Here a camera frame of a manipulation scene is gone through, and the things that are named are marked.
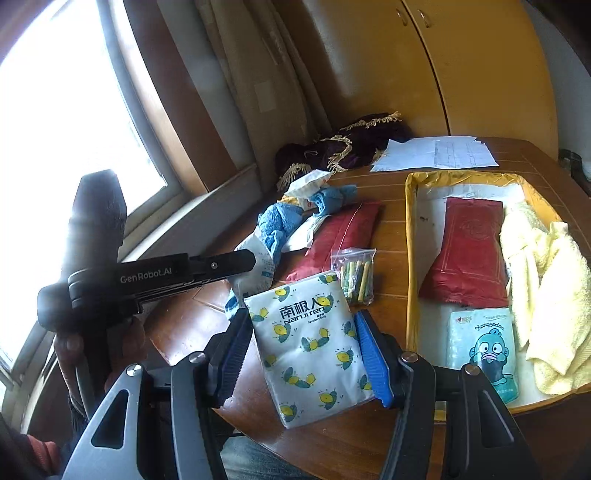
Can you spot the window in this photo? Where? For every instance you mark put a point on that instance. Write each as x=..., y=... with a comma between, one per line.
x=69, y=115

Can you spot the small blue towel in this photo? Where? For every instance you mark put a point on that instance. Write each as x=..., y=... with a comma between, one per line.
x=330, y=198

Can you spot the pale yellow towel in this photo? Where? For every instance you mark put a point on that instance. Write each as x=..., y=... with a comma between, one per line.
x=549, y=300

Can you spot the white packet with blue print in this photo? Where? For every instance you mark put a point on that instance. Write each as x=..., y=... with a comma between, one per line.
x=261, y=274

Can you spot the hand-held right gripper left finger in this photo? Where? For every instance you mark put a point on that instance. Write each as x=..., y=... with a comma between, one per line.
x=235, y=350

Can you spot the white packet with red label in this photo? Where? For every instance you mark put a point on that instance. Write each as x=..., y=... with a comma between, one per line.
x=309, y=181

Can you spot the beige curtain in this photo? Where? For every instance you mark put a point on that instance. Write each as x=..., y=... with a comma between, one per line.
x=258, y=69

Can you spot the teal cartoon print mask pack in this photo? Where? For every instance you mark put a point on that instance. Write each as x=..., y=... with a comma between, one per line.
x=480, y=341

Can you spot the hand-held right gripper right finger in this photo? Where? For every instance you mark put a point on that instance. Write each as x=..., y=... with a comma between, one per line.
x=371, y=355

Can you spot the clear bag of crayons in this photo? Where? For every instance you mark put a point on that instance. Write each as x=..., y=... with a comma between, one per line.
x=355, y=277

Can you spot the yellow rimmed cardboard box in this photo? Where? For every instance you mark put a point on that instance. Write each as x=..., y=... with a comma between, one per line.
x=411, y=258

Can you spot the person's left hand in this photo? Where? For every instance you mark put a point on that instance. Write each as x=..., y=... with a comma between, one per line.
x=68, y=345

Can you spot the person's blue jeans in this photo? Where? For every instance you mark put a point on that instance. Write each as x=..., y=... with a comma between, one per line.
x=254, y=461

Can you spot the large blue towel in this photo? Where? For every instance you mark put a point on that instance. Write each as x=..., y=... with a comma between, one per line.
x=277, y=226

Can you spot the black object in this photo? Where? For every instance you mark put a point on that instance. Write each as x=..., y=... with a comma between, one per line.
x=572, y=166

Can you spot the yellow wooden cabinet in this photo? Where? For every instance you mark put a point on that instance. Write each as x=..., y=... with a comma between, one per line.
x=392, y=69

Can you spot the purple fringed cloth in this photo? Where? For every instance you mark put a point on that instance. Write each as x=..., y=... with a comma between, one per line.
x=323, y=152

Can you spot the dark red foil packet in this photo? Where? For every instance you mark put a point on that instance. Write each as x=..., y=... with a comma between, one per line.
x=466, y=249
x=337, y=235

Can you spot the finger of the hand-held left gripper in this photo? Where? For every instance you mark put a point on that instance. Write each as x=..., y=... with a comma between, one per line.
x=221, y=264

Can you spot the red garment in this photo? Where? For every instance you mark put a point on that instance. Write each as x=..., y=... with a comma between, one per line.
x=41, y=454

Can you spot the white paper sheet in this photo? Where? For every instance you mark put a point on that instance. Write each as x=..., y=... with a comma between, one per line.
x=434, y=154

